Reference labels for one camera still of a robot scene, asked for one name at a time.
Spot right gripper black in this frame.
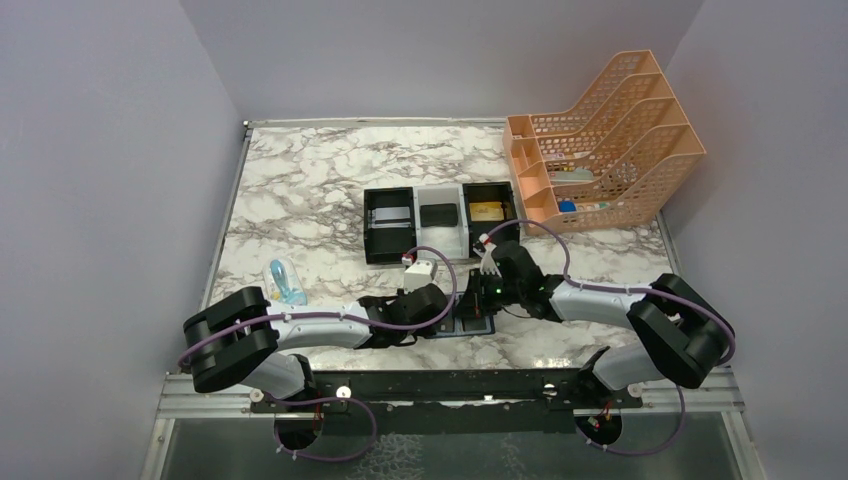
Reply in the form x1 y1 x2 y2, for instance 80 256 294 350
453 267 523 317

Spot blue card holder wallet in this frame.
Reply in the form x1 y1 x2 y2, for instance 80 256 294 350
423 315 496 339

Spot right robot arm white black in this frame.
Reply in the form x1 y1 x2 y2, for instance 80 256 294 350
457 241 735 407

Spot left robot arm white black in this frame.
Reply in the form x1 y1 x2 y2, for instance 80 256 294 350
178 284 456 411

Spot gold card in bin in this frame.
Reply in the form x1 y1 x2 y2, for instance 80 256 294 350
469 201 506 222

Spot black card in bin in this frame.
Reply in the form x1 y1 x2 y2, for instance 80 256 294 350
419 203 460 228

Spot silver card in bin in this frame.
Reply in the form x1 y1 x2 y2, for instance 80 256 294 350
369 206 411 228

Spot black left sorting bin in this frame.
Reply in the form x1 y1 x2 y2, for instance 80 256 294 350
363 187 417 265

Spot blue item in organizer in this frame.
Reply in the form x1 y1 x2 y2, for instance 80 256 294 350
557 201 577 213

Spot white middle sorting bin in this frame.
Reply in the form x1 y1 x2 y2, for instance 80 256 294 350
413 184 469 260

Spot blue clear packaged item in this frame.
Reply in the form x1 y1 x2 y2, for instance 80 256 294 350
263 257 308 306

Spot orange plastic file organizer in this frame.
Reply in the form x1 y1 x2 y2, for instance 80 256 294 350
502 50 706 236

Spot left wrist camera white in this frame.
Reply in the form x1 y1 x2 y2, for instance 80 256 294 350
403 259 438 293

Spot black metal mounting rail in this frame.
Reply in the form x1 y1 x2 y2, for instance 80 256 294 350
249 368 643 436

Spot aluminium table frame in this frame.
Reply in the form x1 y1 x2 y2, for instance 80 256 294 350
144 119 764 479

